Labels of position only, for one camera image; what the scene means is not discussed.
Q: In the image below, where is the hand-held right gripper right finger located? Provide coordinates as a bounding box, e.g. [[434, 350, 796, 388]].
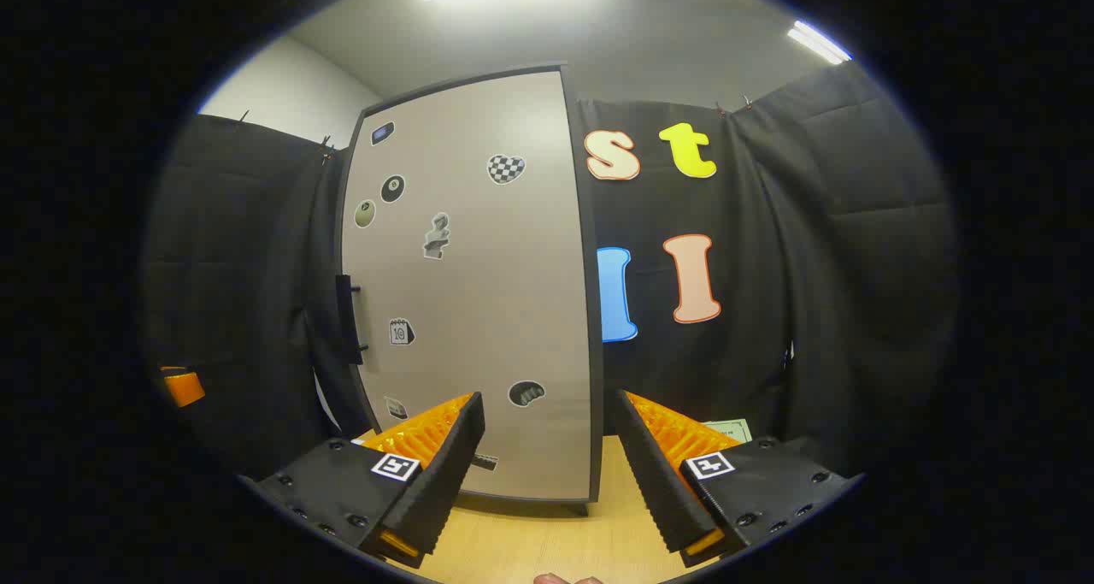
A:
[[609, 389, 864, 568]]

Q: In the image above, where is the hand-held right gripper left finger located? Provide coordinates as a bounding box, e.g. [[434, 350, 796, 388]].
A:
[[242, 392, 486, 568]]

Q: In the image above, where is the black cabinet door handle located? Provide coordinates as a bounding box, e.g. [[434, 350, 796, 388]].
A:
[[336, 274, 370, 365]]

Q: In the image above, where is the black backdrop cloth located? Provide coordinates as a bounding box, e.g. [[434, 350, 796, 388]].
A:
[[141, 61, 958, 482]]

